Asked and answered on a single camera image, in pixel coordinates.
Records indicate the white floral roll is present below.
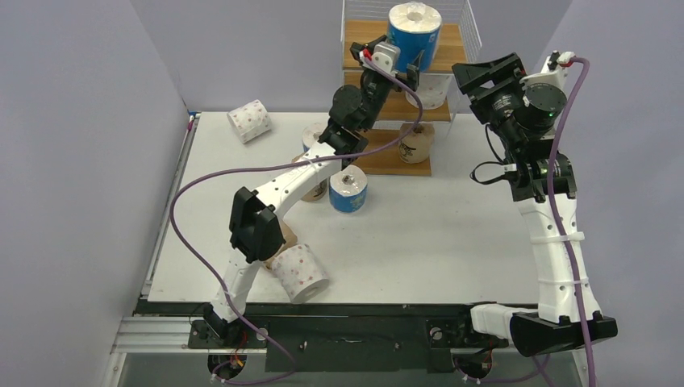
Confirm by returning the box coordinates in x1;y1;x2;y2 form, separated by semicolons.
415;73;452;110
227;99;274;144
271;244;330;305

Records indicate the blue roll front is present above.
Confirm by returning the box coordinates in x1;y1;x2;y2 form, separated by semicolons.
387;2;443;73

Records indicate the blue roll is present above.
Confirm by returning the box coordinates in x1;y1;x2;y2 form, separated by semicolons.
387;2;443;73
328;165;368;213
302;123;327;152

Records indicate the brown roll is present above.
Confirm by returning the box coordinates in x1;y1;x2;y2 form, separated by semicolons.
398;123;435;164
301;173;328;202
264;221;299;270

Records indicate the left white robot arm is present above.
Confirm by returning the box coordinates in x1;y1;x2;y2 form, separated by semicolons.
202;35;426;347

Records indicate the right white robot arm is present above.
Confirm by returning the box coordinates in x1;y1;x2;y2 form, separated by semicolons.
453;51;619;357

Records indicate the blue wrapped roll back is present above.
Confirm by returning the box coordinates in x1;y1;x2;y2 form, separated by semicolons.
302;123;327;152

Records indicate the white wire wooden shelf rack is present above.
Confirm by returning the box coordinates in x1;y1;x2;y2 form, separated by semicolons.
340;0;483;178

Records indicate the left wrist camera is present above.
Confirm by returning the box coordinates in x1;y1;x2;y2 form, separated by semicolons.
363;41;400;76

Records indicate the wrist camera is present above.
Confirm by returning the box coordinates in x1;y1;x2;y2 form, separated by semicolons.
363;41;400;76
520;50;576;91

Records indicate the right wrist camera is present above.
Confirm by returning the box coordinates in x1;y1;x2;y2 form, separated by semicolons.
520;50;576;91

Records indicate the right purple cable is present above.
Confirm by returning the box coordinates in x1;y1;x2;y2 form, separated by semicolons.
547;56;599;387

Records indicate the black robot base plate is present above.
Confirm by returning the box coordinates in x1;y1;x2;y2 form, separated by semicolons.
187;303;509;373

